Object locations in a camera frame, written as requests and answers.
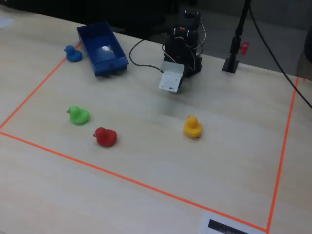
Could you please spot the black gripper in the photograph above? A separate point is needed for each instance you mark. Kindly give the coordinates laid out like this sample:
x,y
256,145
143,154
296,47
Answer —
x,y
188,71

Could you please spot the green rubber duck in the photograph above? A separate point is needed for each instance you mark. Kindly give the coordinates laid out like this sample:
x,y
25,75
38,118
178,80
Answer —
x,y
79,116

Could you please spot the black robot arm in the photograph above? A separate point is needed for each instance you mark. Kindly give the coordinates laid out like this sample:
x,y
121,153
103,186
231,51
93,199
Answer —
x,y
179,46

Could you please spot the yellow rubber duck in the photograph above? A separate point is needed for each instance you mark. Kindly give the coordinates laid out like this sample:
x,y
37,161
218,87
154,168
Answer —
x,y
193,128

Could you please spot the blue plastic box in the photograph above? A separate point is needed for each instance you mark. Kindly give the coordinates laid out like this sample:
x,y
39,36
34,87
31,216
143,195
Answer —
x,y
102,48

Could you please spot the red rubber duck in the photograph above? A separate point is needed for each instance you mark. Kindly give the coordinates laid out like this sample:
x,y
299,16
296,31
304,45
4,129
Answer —
x,y
106,137

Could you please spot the blue rubber duck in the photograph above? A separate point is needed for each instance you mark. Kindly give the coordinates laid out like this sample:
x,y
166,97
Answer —
x,y
73,54

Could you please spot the red clamp knob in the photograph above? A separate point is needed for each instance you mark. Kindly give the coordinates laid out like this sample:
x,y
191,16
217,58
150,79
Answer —
x,y
244,47

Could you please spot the orange tape strip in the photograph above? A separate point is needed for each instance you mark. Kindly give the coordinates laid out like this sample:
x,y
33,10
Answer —
x,y
122,177
284,146
36,89

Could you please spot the white paper with black bar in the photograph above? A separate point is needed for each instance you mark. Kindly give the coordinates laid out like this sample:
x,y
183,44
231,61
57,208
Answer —
x,y
219,225

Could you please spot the plain white paper sheet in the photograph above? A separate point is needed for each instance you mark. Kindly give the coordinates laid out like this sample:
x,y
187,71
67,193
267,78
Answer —
x,y
5,22

